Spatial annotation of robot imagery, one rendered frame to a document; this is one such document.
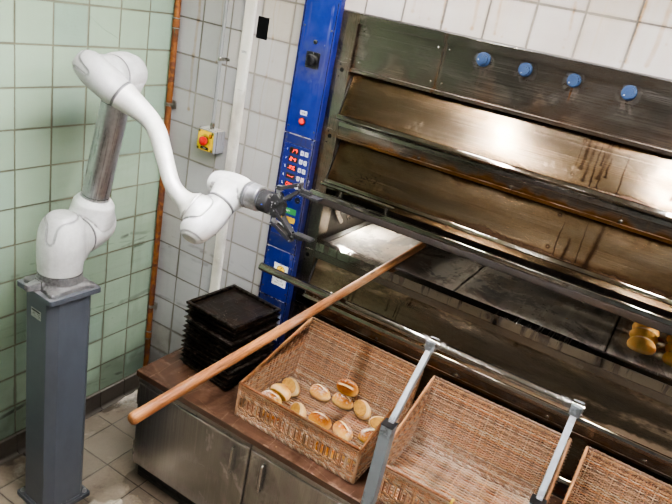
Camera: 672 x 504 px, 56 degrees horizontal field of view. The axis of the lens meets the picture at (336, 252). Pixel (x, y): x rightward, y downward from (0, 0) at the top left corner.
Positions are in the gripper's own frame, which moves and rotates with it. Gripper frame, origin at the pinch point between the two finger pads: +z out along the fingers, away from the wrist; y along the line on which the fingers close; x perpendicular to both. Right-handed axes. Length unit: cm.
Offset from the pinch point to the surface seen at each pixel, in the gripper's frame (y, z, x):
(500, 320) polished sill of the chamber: 32, 55, -55
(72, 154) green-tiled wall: 13, -118, -4
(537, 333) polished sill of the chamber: 32, 69, -54
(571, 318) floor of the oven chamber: 31, 76, -78
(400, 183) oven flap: -5, 4, -55
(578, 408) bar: 32, 91, -16
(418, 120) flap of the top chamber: -29, 5, -55
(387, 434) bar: 56, 43, 5
